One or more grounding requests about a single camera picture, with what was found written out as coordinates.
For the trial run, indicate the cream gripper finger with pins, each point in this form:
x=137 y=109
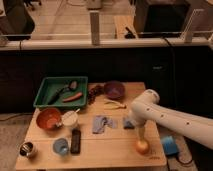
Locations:
x=141 y=133

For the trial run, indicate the blue sponge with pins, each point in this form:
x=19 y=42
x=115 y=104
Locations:
x=127 y=124

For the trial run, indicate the orange yellow ball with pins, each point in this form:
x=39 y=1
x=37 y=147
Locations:
x=142 y=146

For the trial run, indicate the black remote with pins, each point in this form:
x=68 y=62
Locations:
x=75 y=141

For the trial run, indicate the white cup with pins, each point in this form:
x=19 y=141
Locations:
x=70 y=119

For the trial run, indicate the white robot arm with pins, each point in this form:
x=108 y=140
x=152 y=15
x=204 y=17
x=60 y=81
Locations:
x=145 y=107

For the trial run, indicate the purple bowl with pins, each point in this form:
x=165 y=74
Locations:
x=114 y=89

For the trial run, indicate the red bowl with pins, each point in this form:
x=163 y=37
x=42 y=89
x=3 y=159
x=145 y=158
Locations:
x=49 y=119

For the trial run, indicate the blue tape roll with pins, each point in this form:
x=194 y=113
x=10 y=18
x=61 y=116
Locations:
x=169 y=146

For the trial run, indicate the yellow banana peel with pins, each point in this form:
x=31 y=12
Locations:
x=112 y=104

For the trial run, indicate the blue cloth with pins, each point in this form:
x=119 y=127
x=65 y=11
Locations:
x=100 y=122

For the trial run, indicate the dark grapes bunch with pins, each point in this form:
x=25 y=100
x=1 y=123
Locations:
x=93 y=93

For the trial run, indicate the orange carrot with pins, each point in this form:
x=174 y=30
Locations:
x=74 y=97

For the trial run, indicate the blue cup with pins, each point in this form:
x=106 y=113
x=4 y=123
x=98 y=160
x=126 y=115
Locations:
x=60 y=146

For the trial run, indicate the white railing bar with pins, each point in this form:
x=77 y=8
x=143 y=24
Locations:
x=108 y=43

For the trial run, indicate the green plastic tray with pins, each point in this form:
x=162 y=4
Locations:
x=50 y=85

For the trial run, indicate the metal cup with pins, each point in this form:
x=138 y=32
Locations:
x=27 y=149

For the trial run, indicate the black office chair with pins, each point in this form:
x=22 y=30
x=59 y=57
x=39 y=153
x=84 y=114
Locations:
x=16 y=24

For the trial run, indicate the black handled brush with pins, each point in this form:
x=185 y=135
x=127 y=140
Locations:
x=72 y=86

